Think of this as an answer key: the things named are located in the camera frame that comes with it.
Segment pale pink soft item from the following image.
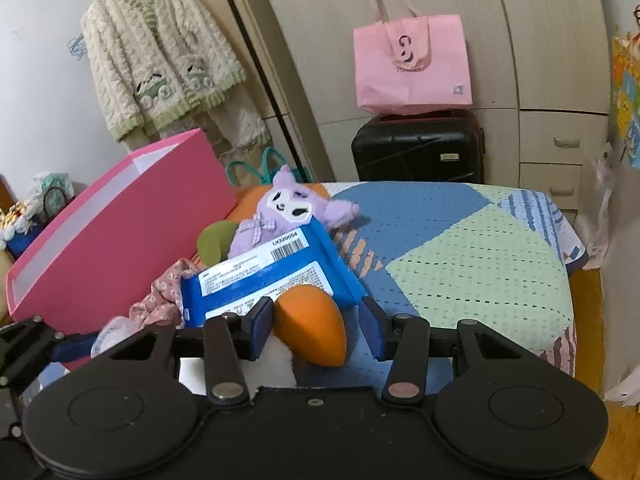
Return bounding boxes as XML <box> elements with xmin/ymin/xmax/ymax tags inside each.
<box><xmin>90</xmin><ymin>315</ymin><xmax>143</xmax><ymax>358</ymax></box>

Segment white plastic bag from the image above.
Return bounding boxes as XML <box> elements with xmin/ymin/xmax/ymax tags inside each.
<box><xmin>602</xmin><ymin>360</ymin><xmax>640</xmax><ymax>408</ymax></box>

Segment black rack pole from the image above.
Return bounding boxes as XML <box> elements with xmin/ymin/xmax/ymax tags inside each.
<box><xmin>209</xmin><ymin>0</ymin><xmax>313</xmax><ymax>183</ymax></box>

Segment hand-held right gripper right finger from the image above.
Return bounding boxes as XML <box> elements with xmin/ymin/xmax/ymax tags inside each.
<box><xmin>360</xmin><ymin>296</ymin><xmax>543</xmax><ymax>406</ymax></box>

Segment colourful printed bag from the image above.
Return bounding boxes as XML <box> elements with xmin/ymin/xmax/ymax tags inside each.
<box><xmin>609</xmin><ymin>5</ymin><xmax>640</xmax><ymax>171</ymax></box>

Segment cream fleece pants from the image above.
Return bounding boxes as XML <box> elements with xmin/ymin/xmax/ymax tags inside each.
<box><xmin>200</xmin><ymin>80</ymin><xmax>273</xmax><ymax>153</ymax></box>

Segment patchwork bed blanket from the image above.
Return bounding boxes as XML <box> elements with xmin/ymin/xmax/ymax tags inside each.
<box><xmin>40</xmin><ymin>180</ymin><xmax>591</xmax><ymax>396</ymax></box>

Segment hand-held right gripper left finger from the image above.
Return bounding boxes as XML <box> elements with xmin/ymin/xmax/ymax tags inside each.
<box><xmin>90</xmin><ymin>296</ymin><xmax>276</xmax><ymax>408</ymax></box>

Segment pink tote bag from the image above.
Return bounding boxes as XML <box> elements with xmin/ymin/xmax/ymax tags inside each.
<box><xmin>353</xmin><ymin>0</ymin><xmax>473</xmax><ymax>115</ymax></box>

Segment orange plush toy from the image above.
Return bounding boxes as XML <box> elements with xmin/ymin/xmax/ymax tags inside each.
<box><xmin>274</xmin><ymin>284</ymin><xmax>348</xmax><ymax>367</ymax></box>

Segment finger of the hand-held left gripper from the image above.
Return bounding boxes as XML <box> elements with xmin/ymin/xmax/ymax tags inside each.
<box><xmin>0</xmin><ymin>315</ymin><xmax>103</xmax><ymax>386</ymax></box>

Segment pink storage box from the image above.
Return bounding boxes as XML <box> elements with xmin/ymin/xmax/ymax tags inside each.
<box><xmin>6</xmin><ymin>128</ymin><xmax>238</xmax><ymax>351</ymax></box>

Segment black suitcase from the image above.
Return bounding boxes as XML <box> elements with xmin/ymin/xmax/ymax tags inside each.
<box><xmin>351</xmin><ymin>108</ymin><xmax>486</xmax><ymax>185</ymax></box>

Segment pale hanging plastic bag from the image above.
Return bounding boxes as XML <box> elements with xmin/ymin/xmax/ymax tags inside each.
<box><xmin>575</xmin><ymin>142</ymin><xmax>616</xmax><ymax>271</ymax></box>

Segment woven basket with teal handles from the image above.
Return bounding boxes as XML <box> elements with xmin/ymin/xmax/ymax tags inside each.
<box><xmin>219</xmin><ymin>145</ymin><xmax>315</xmax><ymax>192</ymax></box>

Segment beige wardrobe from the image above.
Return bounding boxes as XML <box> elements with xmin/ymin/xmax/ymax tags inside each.
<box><xmin>252</xmin><ymin>0</ymin><xmax>616</xmax><ymax>211</ymax></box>

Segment blue wet wipes packet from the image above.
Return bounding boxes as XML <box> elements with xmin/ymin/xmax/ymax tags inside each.
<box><xmin>180</xmin><ymin>224</ymin><xmax>368</xmax><ymax>323</ymax></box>

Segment green plush piece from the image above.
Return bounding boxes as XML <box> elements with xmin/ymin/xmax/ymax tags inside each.
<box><xmin>197</xmin><ymin>221</ymin><xmax>240</xmax><ymax>266</ymax></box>

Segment white and green wrapped bundle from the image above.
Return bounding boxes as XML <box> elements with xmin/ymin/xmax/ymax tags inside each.
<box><xmin>30</xmin><ymin>171</ymin><xmax>76</xmax><ymax>221</ymax></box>

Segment pink floral cloth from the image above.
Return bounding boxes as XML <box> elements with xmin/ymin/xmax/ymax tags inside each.
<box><xmin>129</xmin><ymin>257</ymin><xmax>201</xmax><ymax>331</ymax></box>

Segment cream fleece cardigan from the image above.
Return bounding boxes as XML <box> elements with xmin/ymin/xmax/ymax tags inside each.
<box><xmin>80</xmin><ymin>0</ymin><xmax>247</xmax><ymax>143</ymax></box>

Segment purple plush toy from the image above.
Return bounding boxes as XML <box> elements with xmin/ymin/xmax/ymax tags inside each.
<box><xmin>227</xmin><ymin>164</ymin><xmax>361</xmax><ymax>261</ymax></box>

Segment flower bouquet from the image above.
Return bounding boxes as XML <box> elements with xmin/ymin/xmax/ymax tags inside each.
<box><xmin>0</xmin><ymin>200</ymin><xmax>41</xmax><ymax>256</ymax></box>

